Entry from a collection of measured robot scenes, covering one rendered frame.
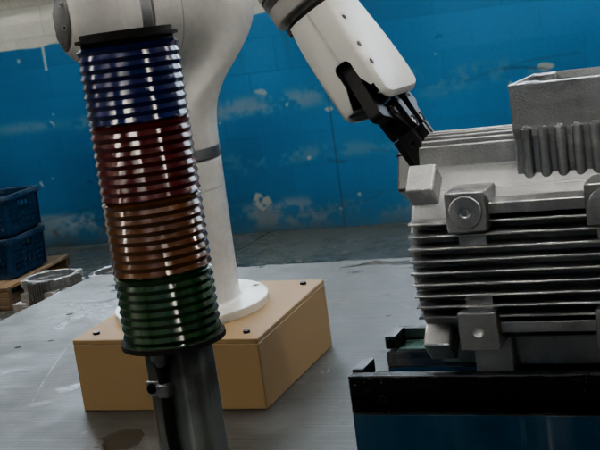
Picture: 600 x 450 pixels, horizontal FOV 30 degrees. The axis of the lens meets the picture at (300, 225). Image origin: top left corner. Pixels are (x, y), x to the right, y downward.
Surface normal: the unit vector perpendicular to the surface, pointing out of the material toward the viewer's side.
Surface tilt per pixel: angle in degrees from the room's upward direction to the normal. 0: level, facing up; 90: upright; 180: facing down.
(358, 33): 60
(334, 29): 74
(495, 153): 88
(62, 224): 90
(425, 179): 45
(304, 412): 0
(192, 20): 109
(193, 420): 90
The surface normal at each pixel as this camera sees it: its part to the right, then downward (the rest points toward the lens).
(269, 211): -0.33, 0.21
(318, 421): -0.13, -0.98
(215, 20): 0.37, 0.24
